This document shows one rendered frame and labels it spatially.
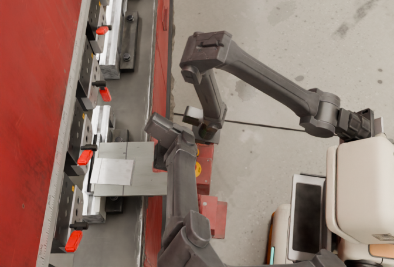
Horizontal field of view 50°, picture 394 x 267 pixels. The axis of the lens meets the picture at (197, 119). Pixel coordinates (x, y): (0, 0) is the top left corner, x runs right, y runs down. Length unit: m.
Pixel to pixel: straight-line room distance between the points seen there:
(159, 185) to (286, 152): 1.29
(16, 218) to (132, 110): 0.88
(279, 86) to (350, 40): 2.02
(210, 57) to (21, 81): 0.40
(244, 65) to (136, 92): 0.73
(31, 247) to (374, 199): 0.67
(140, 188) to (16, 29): 0.68
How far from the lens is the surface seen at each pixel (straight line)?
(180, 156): 0.96
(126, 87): 1.65
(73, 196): 1.08
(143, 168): 1.34
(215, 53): 0.95
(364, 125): 1.20
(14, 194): 0.79
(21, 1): 0.84
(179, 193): 0.83
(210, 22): 3.00
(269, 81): 1.02
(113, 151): 1.38
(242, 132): 2.51
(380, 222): 0.94
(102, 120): 1.48
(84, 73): 1.17
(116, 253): 1.41
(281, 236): 2.03
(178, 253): 0.70
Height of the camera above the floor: 2.22
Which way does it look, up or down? 61 degrees down
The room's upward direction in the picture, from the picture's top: 4 degrees counter-clockwise
